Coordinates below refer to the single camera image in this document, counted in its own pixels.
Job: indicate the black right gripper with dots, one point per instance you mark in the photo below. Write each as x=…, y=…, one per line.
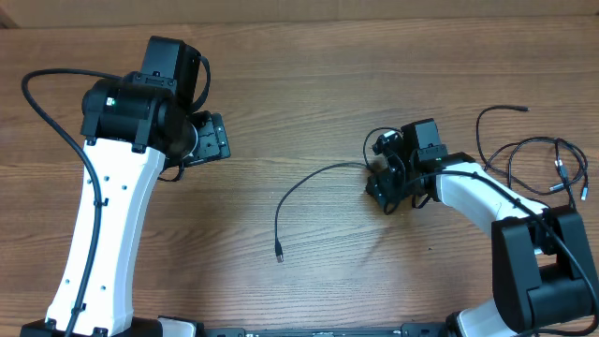
x=386, y=188

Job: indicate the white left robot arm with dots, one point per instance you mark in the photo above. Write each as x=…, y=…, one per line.
x=134, y=128

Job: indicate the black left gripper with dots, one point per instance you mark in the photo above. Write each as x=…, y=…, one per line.
x=213, y=140

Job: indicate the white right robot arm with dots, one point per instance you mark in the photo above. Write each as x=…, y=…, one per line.
x=543, y=272

